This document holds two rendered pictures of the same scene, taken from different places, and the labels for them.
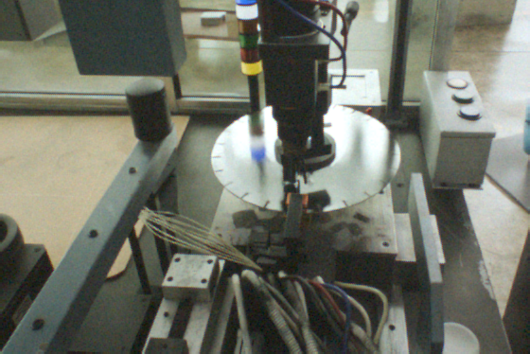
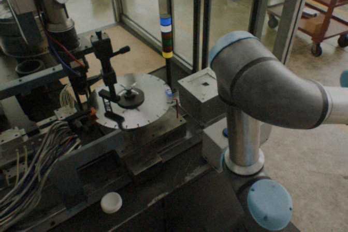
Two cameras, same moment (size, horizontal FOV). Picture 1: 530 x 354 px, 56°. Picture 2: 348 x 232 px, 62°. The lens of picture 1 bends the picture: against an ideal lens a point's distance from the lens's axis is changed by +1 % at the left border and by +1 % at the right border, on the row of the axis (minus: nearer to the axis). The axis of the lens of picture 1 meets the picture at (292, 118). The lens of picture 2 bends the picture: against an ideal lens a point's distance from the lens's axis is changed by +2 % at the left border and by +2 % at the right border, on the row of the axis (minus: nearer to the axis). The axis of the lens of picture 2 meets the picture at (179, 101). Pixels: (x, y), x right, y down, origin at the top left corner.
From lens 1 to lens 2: 0.88 m
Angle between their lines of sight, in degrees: 40
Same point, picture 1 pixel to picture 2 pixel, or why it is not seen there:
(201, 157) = not seen: hidden behind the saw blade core
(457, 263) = (159, 185)
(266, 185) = (99, 101)
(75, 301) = not seen: outside the picture
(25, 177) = not seen: hidden behind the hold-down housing
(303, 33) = (58, 50)
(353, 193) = (112, 122)
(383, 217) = (138, 143)
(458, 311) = (131, 197)
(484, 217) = (338, 218)
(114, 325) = (46, 113)
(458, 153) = (209, 146)
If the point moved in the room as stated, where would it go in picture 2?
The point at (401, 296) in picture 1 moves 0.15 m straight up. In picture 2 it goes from (122, 175) to (116, 149)
